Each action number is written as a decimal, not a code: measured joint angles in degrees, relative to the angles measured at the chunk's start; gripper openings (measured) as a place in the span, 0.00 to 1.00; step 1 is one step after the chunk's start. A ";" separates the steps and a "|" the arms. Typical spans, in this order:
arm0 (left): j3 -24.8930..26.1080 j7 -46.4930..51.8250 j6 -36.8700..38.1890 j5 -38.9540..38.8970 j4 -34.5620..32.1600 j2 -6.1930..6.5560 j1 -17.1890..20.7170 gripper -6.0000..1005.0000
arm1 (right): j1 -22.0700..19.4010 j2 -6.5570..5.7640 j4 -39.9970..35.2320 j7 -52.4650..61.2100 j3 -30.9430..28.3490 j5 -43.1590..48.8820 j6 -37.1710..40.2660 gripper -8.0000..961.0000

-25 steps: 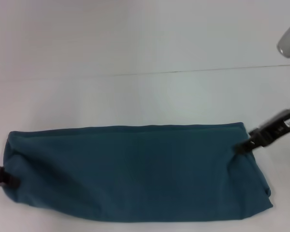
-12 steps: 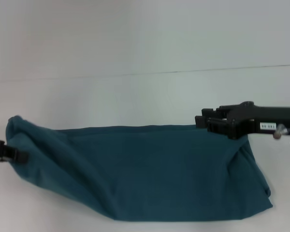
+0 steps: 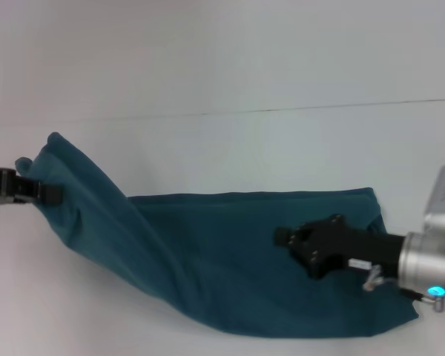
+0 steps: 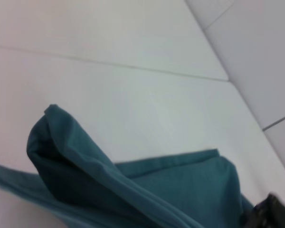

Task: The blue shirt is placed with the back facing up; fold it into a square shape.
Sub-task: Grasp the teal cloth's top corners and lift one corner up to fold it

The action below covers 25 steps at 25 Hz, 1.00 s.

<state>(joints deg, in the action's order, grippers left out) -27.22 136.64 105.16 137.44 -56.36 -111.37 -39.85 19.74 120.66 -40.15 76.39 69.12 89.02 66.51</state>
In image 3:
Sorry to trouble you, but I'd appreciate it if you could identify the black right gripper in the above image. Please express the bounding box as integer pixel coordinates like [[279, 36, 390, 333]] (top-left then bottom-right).
[[274, 214, 407, 280]]

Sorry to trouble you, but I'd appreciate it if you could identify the blue shirt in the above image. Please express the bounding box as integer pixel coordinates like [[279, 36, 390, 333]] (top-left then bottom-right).
[[14, 132, 419, 339]]

